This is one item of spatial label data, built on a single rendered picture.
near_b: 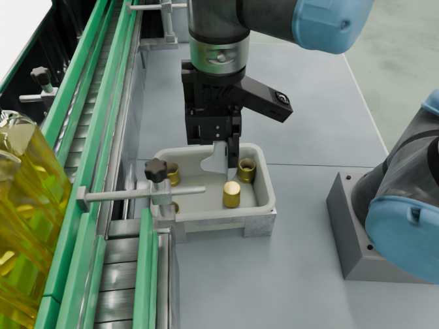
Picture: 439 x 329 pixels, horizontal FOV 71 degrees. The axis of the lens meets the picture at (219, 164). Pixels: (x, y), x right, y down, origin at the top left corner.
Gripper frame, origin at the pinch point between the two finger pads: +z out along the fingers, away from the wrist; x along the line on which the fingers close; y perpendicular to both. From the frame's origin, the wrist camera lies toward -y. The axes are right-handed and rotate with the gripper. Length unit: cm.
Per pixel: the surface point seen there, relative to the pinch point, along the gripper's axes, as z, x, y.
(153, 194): -8.7, 12.4, 11.7
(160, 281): 0.1, 20.4, 11.5
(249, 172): 7.4, -4.0, -4.4
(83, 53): -6.7, -29.4, 30.2
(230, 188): 6.6, 0.4, 0.0
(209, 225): 7.6, 7.9, 4.5
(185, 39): 12, -73, 9
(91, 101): 0.1, -20.9, 28.9
